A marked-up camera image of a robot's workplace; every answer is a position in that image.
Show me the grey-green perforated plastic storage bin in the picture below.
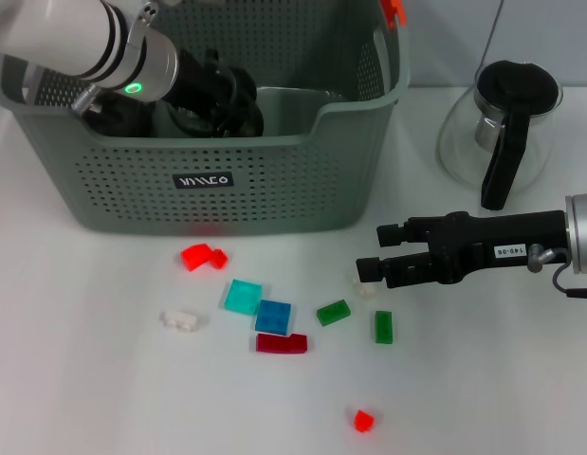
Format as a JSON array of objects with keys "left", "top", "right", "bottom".
[{"left": 0, "top": 0, "right": 413, "bottom": 237}]

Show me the white toy brick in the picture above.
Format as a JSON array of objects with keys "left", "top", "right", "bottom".
[
  {"left": 352, "top": 277, "right": 380, "bottom": 300},
  {"left": 159, "top": 309, "right": 202, "bottom": 334}
]

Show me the bright orange-red toy brick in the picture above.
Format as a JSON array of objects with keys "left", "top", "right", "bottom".
[{"left": 180, "top": 243, "right": 213, "bottom": 272}]

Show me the green toy brick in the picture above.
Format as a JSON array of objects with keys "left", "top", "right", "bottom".
[
  {"left": 374, "top": 310, "right": 394, "bottom": 345},
  {"left": 315, "top": 298, "right": 351, "bottom": 327}
]

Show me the right arm connector cable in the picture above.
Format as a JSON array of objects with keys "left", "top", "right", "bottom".
[{"left": 526, "top": 243, "right": 587, "bottom": 300}]

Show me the small orange-red toy brick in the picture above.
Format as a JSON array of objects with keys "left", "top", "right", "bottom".
[{"left": 353, "top": 409, "right": 376, "bottom": 433}]

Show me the dark red long toy brick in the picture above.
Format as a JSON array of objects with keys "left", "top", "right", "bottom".
[{"left": 255, "top": 333, "right": 309, "bottom": 355}]

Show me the arm connector cable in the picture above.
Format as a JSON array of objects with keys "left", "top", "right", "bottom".
[
  {"left": 526, "top": 243, "right": 587, "bottom": 300},
  {"left": 71, "top": 83, "right": 103, "bottom": 116}
]

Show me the glass teapot with black handle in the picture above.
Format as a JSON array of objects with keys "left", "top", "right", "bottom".
[{"left": 435, "top": 59, "right": 564, "bottom": 210}]

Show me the blue square toy brick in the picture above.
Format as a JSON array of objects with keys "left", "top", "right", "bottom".
[{"left": 254, "top": 299, "right": 293, "bottom": 334}]

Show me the left arm connector cable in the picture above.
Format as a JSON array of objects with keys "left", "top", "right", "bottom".
[{"left": 71, "top": 83, "right": 103, "bottom": 116}]

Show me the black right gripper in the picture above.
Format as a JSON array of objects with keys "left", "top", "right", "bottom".
[{"left": 356, "top": 210, "right": 571, "bottom": 291}]

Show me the black clay teapot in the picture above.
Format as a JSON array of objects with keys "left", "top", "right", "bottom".
[{"left": 86, "top": 92, "right": 156, "bottom": 138}]

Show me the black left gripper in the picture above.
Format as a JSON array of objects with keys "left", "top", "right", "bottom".
[{"left": 160, "top": 49, "right": 224, "bottom": 120}]

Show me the teal square toy plate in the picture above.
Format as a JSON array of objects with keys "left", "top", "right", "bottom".
[{"left": 222, "top": 278, "right": 265, "bottom": 317}]

